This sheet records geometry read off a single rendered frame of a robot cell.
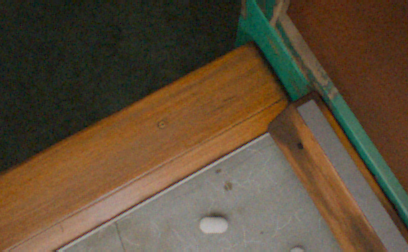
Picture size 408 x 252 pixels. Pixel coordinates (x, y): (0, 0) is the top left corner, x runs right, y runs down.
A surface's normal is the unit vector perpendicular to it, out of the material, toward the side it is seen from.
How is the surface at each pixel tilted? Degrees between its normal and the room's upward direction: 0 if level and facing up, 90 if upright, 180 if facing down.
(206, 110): 0
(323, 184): 67
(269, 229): 0
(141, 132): 0
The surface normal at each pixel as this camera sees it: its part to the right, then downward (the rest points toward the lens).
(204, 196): 0.01, -0.25
